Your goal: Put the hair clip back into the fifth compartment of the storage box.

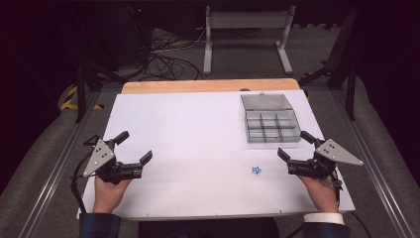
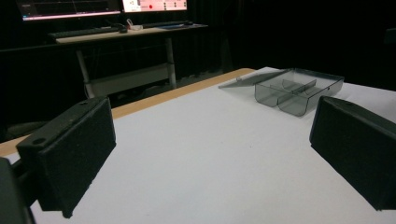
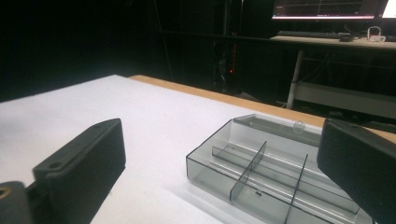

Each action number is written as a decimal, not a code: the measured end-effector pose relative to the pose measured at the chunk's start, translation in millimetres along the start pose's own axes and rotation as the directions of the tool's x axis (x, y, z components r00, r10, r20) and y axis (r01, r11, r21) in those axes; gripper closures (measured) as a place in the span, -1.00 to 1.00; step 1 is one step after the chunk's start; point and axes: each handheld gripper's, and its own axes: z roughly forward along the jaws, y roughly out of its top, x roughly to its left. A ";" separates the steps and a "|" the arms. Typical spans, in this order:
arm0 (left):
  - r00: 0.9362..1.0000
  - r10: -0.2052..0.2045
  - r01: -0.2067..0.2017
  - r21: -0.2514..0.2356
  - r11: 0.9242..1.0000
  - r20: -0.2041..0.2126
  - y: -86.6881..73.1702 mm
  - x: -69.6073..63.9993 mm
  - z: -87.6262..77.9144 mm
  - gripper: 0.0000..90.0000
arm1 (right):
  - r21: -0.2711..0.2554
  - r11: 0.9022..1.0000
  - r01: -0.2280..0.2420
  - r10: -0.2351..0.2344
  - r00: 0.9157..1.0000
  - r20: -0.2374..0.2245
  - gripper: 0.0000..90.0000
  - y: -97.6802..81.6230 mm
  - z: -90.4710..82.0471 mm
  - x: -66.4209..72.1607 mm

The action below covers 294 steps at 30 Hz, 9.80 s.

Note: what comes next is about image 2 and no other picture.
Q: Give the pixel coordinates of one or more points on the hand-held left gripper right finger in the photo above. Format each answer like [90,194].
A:
[355,146]

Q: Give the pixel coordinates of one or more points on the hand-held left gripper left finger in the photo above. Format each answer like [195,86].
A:
[70,152]

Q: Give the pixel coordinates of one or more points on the clear grey plastic compartment box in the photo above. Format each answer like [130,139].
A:
[292,90]

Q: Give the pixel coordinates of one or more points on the wooden desk with white legs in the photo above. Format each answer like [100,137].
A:
[130,53]

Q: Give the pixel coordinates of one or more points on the black keyboard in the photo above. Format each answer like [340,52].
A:
[82,32]
[166,24]

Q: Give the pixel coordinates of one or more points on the black computer mouse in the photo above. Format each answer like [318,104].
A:
[123,30]

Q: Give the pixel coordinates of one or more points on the white table cover sheet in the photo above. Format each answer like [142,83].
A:
[218,155]

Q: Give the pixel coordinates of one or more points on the wide computer monitor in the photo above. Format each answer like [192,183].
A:
[70,8]

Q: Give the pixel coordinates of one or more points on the computer monitor with pink screen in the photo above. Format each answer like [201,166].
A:
[154,5]

